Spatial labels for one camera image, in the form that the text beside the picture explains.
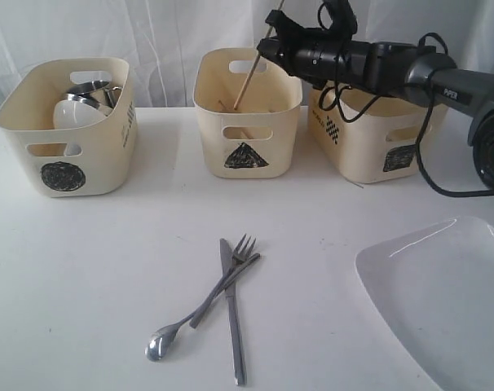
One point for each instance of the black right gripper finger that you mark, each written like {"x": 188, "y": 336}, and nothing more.
{"x": 283, "y": 27}

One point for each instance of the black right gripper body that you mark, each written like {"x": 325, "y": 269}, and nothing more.
{"x": 318, "y": 57}

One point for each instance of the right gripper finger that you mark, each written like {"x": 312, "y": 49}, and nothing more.
{"x": 272, "y": 50}

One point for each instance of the wooden chopstick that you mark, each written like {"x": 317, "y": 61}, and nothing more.
{"x": 254, "y": 65}
{"x": 234, "y": 132}

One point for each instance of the cream bin with triangle mark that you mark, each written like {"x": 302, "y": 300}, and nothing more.
{"x": 254, "y": 137}

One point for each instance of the steel mug with wire handle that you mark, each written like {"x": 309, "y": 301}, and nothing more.
{"x": 113, "y": 94}

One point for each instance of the steel mug with solid handle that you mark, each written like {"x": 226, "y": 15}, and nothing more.
{"x": 95, "y": 90}

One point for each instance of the steel fork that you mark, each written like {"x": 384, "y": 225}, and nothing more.
{"x": 240, "y": 257}

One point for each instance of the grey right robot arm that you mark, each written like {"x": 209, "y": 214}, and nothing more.
{"x": 423, "y": 74}

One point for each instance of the cream bin with square mark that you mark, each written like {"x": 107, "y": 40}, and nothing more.
{"x": 377, "y": 147}

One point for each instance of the white curtain backdrop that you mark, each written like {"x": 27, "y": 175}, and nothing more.
{"x": 163, "y": 41}

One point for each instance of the cream bin with circle mark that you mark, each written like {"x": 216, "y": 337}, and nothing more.
{"x": 82, "y": 161}

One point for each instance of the steel table knife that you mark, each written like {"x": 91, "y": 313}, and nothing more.
{"x": 234, "y": 324}

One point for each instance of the white ceramic cup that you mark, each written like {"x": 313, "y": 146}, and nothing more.
{"x": 70, "y": 114}

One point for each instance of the white square plate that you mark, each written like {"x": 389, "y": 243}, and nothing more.
{"x": 434, "y": 289}

